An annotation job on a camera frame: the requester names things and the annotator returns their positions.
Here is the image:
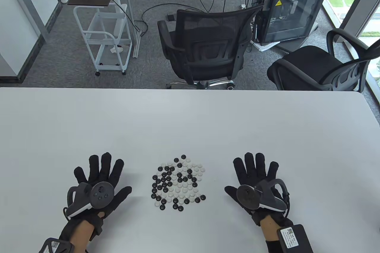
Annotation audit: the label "person's left hand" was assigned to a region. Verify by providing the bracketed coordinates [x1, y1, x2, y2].
[73, 152, 132, 231]

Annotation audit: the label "person's right hand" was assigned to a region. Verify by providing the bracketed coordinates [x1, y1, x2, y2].
[225, 152, 293, 228]

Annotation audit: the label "pile of mixed Go stones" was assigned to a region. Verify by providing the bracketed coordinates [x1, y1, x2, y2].
[151, 155, 206, 211]

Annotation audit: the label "black white left hand controller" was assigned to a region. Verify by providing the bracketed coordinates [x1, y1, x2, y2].
[65, 182, 115, 218]

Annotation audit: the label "black white hand controller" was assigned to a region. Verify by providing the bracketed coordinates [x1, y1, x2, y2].
[65, 182, 115, 218]
[237, 179, 290, 213]

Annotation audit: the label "black white right hand controller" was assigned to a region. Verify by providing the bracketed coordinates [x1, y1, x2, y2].
[237, 179, 290, 213]

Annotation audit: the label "black office chair curved armrests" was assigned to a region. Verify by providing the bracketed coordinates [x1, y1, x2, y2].
[267, 28, 380, 92]

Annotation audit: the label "white papers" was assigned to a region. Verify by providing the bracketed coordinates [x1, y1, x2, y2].
[252, 41, 281, 52]

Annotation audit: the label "white rolling cart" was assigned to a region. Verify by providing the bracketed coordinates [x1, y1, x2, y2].
[73, 4, 132, 76]

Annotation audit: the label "black mesh office chair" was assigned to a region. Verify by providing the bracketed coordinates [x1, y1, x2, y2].
[157, 4, 265, 90]

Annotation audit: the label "black glass computer tower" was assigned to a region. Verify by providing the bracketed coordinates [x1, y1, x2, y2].
[256, 0, 328, 44]

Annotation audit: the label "aluminium profile rods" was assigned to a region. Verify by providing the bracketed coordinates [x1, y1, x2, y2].
[120, 0, 141, 58]

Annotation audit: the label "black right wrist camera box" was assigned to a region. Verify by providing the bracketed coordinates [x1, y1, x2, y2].
[277, 224, 314, 253]

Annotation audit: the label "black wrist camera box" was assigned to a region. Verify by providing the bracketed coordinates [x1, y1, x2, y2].
[39, 238, 75, 253]
[277, 224, 314, 253]

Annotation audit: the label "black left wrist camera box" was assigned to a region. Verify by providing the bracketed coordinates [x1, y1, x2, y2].
[39, 238, 75, 253]

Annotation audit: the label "black looped floor cable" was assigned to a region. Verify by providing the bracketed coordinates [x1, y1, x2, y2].
[142, 3, 205, 37]

